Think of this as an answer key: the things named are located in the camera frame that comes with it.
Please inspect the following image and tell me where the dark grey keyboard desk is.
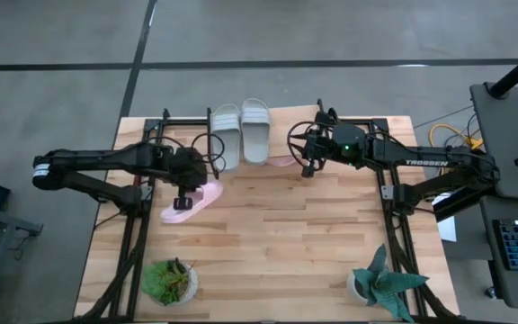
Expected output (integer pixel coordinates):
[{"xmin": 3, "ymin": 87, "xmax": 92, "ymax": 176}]
[{"xmin": 478, "ymin": 197, "xmax": 518, "ymax": 312}]

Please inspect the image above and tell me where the yellow cable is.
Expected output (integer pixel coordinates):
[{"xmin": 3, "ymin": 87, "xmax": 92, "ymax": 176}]
[{"xmin": 428, "ymin": 123, "xmax": 484, "ymax": 155}]

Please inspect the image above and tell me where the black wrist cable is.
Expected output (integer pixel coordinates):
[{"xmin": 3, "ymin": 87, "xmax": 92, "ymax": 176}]
[
  {"xmin": 190, "ymin": 131, "xmax": 228, "ymax": 175},
  {"xmin": 286, "ymin": 120, "xmax": 328, "ymax": 170}
]

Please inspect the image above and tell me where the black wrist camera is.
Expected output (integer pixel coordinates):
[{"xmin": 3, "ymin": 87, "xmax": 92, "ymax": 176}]
[
  {"xmin": 304, "ymin": 129, "xmax": 332, "ymax": 160},
  {"xmin": 167, "ymin": 147, "xmax": 208, "ymax": 173}
]

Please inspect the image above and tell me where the dark grey side desk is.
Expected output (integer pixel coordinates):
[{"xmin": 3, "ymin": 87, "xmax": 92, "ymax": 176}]
[{"xmin": 469, "ymin": 82, "xmax": 518, "ymax": 202}]

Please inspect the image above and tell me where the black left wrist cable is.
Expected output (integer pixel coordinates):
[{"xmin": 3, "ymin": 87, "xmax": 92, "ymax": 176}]
[{"xmin": 190, "ymin": 131, "xmax": 228, "ymax": 175}]

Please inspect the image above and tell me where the black pole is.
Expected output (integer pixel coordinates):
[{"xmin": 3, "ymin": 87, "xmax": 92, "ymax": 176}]
[{"xmin": 487, "ymin": 42, "xmax": 518, "ymax": 99}]

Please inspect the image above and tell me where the green plant white pot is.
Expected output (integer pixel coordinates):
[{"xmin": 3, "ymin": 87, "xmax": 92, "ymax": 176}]
[{"xmin": 140, "ymin": 256, "xmax": 200, "ymax": 307}]

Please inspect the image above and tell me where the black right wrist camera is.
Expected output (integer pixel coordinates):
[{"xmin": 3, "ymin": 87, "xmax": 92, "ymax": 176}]
[{"xmin": 304, "ymin": 129, "xmax": 332, "ymax": 160}]

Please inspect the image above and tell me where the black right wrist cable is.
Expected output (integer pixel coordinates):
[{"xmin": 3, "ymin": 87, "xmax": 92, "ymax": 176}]
[{"xmin": 286, "ymin": 120, "xmax": 328, "ymax": 170}]

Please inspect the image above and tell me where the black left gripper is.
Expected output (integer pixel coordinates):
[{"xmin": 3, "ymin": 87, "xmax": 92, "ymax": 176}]
[{"xmin": 173, "ymin": 164, "xmax": 209, "ymax": 212}]

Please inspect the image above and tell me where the teal plant white pot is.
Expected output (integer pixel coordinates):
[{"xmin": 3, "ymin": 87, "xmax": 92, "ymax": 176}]
[{"xmin": 346, "ymin": 244, "xmax": 430, "ymax": 324}]

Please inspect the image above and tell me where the grey slide sandal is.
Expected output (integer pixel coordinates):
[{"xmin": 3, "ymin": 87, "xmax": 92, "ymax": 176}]
[
  {"xmin": 210, "ymin": 103, "xmax": 242, "ymax": 173},
  {"xmin": 239, "ymin": 97, "xmax": 272, "ymax": 166}
]

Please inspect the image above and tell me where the black aluminium table frame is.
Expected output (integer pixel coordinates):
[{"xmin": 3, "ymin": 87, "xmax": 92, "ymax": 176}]
[{"xmin": 72, "ymin": 107, "xmax": 460, "ymax": 323}]

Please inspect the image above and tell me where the pink slide sandal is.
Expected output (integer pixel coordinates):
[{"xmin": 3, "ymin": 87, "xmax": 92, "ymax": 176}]
[
  {"xmin": 159, "ymin": 179, "xmax": 225, "ymax": 225},
  {"xmin": 265, "ymin": 154, "xmax": 299, "ymax": 168}
]

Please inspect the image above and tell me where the white paper sheet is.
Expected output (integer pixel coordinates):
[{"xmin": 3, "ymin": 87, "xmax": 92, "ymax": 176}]
[{"xmin": 432, "ymin": 195, "xmax": 459, "ymax": 243}]

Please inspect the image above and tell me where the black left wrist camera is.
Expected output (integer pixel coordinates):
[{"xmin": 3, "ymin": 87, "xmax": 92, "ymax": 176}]
[{"xmin": 167, "ymin": 147, "xmax": 208, "ymax": 173}]

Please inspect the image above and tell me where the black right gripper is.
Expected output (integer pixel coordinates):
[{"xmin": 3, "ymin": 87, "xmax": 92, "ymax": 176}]
[{"xmin": 301, "ymin": 122, "xmax": 371, "ymax": 178}]

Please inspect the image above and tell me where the wooden shelf black metal frame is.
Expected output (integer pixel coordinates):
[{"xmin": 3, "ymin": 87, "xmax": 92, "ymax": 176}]
[{"xmin": 203, "ymin": 97, "xmax": 326, "ymax": 175}]

